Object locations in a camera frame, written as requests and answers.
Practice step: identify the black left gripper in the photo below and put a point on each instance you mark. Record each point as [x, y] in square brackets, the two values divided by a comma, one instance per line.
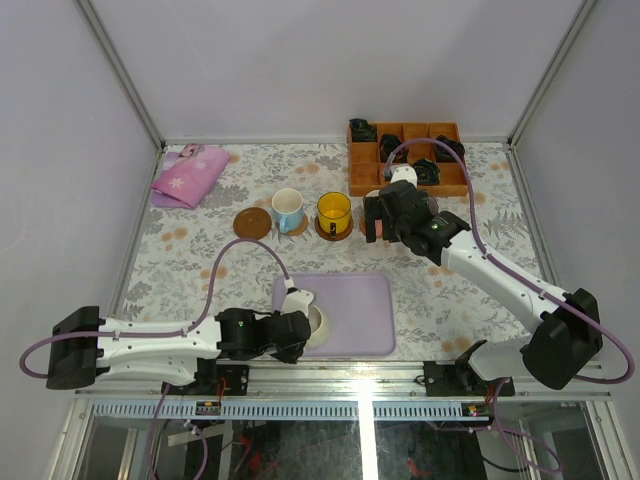
[298, 331]

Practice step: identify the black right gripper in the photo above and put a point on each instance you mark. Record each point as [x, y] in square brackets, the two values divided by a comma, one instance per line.
[375, 209]

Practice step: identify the dark brown coaster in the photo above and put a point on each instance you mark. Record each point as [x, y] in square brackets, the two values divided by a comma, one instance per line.
[254, 223]
[328, 237]

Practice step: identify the yellow mug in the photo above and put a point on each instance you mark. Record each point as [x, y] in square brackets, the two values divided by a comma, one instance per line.
[334, 213]

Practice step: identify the cream white mug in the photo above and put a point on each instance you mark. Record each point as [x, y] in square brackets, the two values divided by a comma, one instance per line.
[320, 327]

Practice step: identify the light blue mug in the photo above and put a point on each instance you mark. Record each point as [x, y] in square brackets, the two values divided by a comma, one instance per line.
[288, 207]

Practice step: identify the pink mug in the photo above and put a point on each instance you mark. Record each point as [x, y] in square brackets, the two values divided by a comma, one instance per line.
[378, 222]

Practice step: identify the purple mug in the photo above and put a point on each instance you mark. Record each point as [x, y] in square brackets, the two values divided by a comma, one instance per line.
[433, 205]

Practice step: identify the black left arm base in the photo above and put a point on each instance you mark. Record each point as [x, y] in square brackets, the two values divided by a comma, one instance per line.
[213, 379]

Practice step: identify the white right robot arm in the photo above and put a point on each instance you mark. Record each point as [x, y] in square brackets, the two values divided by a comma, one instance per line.
[562, 327]

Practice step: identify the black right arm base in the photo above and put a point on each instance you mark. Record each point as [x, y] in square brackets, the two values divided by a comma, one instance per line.
[454, 379]

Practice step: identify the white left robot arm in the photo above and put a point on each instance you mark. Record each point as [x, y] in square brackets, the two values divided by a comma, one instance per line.
[87, 348]

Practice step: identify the dark green rolled sock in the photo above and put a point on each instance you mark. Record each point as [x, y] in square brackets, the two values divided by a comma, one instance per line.
[427, 172]

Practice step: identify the black rolled sock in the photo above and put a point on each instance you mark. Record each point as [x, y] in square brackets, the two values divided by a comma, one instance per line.
[362, 131]
[387, 144]
[442, 149]

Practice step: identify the orange wooden compartment box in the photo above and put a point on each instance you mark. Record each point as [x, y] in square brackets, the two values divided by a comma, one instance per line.
[366, 172]

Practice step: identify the lavender tray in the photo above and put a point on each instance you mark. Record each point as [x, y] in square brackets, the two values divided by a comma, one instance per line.
[360, 311]

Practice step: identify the pink folded cloth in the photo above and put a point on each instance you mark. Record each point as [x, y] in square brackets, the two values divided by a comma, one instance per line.
[192, 174]

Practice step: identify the aluminium front rail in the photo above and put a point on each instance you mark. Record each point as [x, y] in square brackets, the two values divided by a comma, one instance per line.
[321, 390]

